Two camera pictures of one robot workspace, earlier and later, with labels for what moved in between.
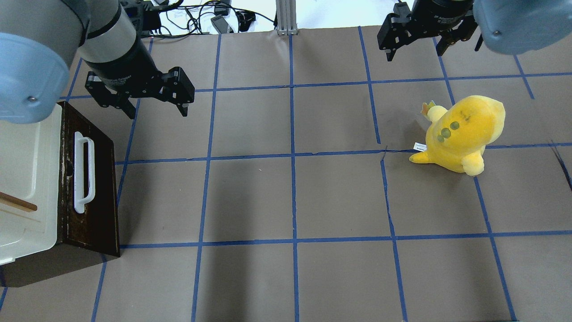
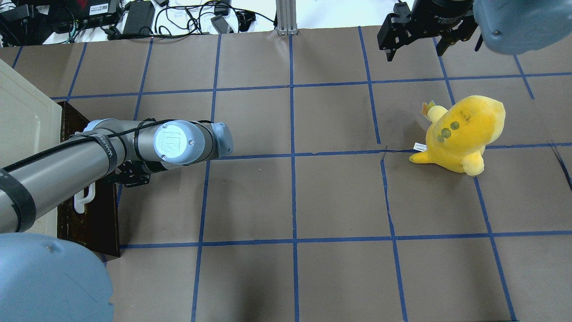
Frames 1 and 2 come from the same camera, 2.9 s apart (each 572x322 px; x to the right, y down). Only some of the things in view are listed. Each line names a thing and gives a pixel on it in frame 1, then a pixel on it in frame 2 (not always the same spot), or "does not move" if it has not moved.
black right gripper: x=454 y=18 does not move
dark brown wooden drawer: x=82 y=239 does not move
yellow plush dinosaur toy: x=456 y=139 does not move
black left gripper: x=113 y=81 -> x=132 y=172
